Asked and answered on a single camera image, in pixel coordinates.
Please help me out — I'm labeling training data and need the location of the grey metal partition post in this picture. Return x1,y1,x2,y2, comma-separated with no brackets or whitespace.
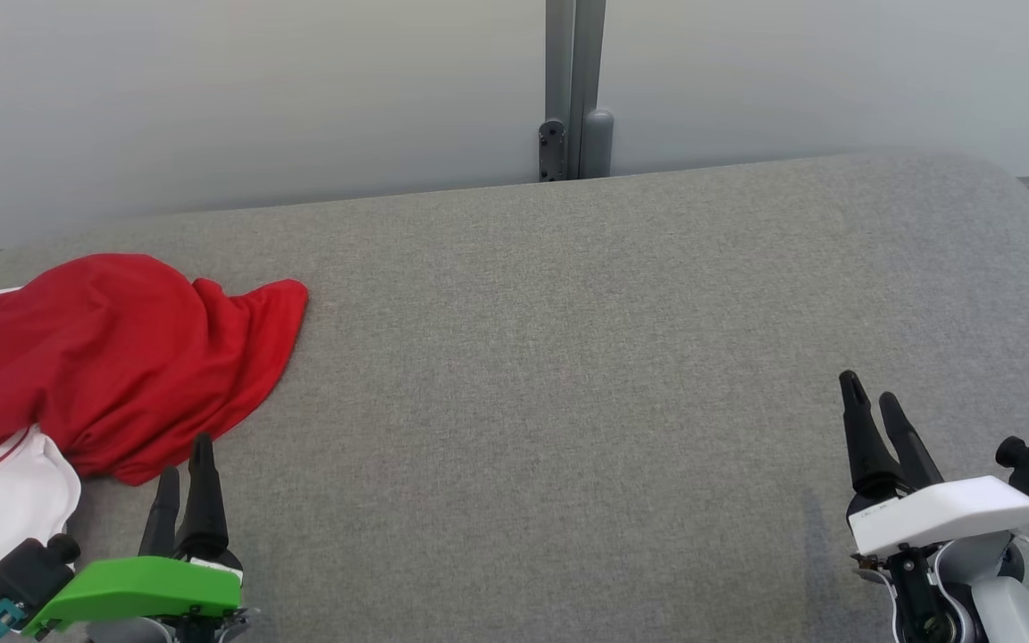
543,0,609,182

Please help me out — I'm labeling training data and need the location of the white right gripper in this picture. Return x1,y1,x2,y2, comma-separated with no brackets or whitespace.
839,371,1029,643

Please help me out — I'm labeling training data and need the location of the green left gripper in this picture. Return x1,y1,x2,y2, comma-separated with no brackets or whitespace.
21,434,252,637

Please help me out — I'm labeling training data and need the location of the dark hinge bracket with holes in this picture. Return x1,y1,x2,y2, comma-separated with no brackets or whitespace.
539,119,567,182

